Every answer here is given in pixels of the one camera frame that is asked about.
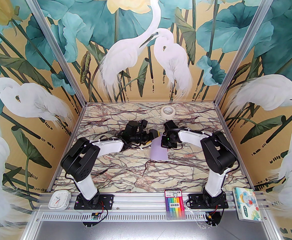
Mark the lilac paper sheet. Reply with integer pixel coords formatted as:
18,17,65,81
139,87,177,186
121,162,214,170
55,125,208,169
150,138,168,161

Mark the white square alarm clock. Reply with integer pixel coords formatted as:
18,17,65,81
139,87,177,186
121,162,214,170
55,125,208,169
48,190,72,210

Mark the white masking tape roll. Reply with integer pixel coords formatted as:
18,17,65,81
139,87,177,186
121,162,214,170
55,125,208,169
161,106,175,120

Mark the coloured marker pen pack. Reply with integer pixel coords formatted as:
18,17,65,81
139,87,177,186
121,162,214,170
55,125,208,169
164,188,187,221

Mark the cartoon printed tissue pack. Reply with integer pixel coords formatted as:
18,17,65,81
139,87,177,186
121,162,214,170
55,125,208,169
233,187,262,222

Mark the aluminium table side rail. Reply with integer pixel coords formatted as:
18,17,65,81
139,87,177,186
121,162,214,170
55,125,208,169
215,104,255,191
47,104,87,192

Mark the aluminium frame rail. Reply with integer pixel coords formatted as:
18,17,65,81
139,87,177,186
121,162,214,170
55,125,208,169
37,191,270,211

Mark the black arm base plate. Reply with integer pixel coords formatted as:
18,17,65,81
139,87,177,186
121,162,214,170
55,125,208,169
188,193,229,209
74,193,114,210

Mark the perforated metal cable tray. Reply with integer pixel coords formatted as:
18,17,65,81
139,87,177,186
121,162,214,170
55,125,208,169
35,210,239,222

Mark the black mounting bracket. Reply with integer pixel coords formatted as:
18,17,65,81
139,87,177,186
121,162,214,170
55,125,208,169
203,210,222,227

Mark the aluminium frame post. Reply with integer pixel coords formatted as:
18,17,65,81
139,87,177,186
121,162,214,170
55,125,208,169
215,0,281,106
18,0,87,104

